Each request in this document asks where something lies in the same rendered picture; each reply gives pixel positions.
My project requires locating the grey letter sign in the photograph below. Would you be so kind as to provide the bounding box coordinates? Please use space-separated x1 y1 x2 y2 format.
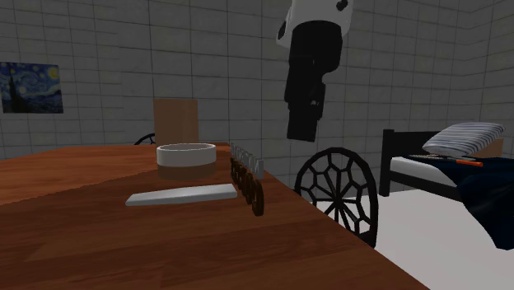
229 142 265 180

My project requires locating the tan brown box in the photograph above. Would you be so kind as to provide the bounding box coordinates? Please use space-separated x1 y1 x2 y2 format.
152 98 200 146

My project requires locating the black web-back chair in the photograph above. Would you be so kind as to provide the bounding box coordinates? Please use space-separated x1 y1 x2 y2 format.
133 133 157 147
293 147 380 250

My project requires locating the white and brown bowl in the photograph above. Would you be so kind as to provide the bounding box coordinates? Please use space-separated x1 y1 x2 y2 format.
156 143 218 181

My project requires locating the grey flat wedge bar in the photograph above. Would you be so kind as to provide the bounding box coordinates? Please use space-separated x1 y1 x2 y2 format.
124 183 239 208

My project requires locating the black bed with striped pillow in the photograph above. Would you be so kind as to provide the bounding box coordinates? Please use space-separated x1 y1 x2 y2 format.
378 121 514 251

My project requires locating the wooden table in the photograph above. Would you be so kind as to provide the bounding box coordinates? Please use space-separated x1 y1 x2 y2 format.
0 142 431 290

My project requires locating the starry night wall picture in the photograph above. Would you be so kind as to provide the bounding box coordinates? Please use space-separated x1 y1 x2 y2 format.
0 61 65 115

